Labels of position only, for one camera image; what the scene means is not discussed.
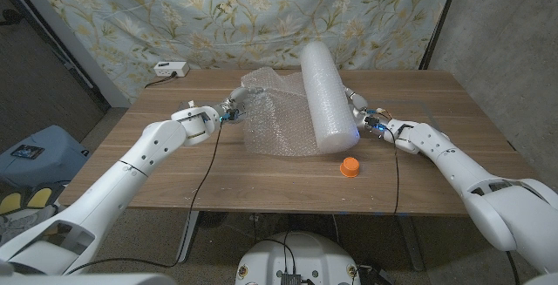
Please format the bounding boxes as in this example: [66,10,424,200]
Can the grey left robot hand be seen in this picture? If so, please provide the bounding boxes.
[215,85,265,125]

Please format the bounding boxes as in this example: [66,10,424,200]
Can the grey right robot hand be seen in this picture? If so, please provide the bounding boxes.
[344,86,393,138]

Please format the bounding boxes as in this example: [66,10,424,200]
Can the clear bubble wrap roll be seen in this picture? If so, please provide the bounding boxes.
[240,40,361,158]

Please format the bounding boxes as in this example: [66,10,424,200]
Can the orange plastic cup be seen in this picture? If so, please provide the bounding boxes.
[339,156,361,179]

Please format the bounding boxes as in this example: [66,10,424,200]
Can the white power outlet box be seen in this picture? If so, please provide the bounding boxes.
[153,61,191,78]

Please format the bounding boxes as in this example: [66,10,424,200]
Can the floral butterfly backdrop cloth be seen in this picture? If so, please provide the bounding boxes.
[25,0,459,103]

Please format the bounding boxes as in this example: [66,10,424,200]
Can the black backdrop stand pole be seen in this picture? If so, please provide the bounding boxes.
[418,0,463,71]

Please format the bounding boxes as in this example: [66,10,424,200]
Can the grey table leg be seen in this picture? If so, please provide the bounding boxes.
[396,214,426,272]

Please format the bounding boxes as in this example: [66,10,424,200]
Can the white table leg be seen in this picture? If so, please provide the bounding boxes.
[175,210,201,263]

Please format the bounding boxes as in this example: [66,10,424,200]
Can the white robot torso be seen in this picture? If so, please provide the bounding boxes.
[235,231,362,285]

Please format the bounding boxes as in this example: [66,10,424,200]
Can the blue plastic storage case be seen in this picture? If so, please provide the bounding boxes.
[0,124,91,190]

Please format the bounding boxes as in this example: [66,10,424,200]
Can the black and yellow shoe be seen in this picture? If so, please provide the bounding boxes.
[0,182,66,216]

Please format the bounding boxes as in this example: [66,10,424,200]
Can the grey sneaker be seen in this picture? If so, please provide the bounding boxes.
[0,205,59,247]

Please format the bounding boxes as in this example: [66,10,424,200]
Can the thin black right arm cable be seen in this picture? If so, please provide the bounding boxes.
[383,126,401,216]

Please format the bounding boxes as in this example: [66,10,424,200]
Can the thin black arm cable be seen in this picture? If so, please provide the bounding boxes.
[65,121,224,275]
[383,126,401,216]

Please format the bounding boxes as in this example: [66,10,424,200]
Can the black outlet box cable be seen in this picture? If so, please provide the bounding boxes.
[144,71,179,89]

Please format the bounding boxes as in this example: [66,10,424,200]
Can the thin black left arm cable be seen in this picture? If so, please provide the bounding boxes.
[65,121,224,275]

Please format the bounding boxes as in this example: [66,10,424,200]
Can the black torso cable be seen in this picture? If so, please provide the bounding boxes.
[260,231,298,275]

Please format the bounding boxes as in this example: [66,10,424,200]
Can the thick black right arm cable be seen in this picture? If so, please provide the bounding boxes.
[505,249,522,285]

